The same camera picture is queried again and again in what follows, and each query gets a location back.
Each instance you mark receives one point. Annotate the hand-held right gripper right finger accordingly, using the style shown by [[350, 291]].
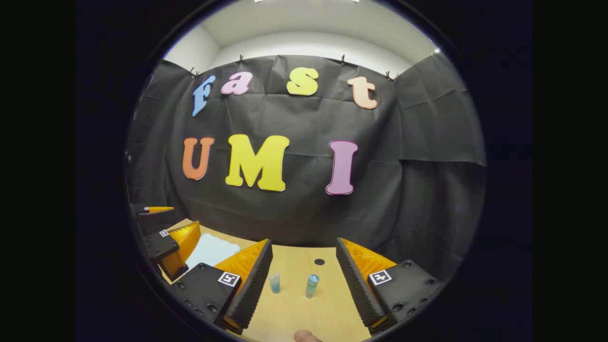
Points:
[[356, 285]]

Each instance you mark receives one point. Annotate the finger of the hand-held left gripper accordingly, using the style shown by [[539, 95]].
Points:
[[159, 246], [152, 221]]

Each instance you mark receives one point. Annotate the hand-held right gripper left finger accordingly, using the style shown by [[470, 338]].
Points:
[[254, 289]]

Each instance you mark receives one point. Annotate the small blue tube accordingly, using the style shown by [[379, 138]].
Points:
[[275, 284]]

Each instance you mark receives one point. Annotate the blue capped clear bottle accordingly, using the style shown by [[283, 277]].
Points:
[[311, 286]]

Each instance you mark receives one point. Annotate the light blue suitcase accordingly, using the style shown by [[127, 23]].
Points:
[[211, 249]]

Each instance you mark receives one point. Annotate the black backdrop cloth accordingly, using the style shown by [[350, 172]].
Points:
[[304, 213]]

